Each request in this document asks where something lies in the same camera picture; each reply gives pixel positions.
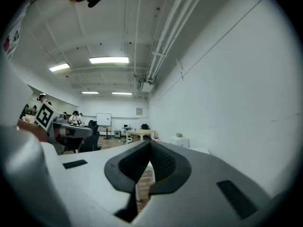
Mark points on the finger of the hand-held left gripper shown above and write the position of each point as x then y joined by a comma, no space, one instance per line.
80,131

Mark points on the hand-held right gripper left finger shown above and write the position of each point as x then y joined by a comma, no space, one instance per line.
90,181

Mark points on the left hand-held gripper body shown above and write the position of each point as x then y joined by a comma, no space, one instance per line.
45,116

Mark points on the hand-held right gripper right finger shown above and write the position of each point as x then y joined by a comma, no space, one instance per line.
201,188

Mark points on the person's left forearm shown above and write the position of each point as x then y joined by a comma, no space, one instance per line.
32,130

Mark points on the black office chair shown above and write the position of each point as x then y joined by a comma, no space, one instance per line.
92,138
145,126

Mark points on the whiteboard on stand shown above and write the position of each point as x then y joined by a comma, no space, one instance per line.
103,119

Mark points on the person's white printed shirt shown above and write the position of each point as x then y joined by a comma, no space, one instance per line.
14,91

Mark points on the long ceiling light panel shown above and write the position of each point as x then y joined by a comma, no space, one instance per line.
90,92
121,93
59,67
109,60

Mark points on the round white floor device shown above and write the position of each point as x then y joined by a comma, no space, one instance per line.
129,140

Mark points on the white cabinet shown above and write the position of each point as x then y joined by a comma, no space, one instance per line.
180,142

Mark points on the tan lidded box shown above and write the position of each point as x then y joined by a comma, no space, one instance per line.
179,135

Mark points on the light wooden table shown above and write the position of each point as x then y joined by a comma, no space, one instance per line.
140,132

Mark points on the white ceiling junction box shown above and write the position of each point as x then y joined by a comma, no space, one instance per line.
148,87

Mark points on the thin white ceiling conduit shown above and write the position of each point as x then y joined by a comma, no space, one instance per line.
137,32

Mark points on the white ceiling pipes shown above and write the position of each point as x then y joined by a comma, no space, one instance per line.
165,32

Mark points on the framed wall notice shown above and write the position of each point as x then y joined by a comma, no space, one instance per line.
139,111

